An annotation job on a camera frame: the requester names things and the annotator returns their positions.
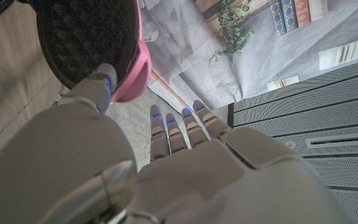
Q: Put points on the printed fabric backdrop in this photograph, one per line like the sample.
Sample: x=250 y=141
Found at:
x=259 y=56

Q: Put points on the pink mini sandwich press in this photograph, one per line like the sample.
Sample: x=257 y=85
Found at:
x=89 y=37

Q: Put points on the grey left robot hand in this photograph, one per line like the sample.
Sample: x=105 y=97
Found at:
x=182 y=186

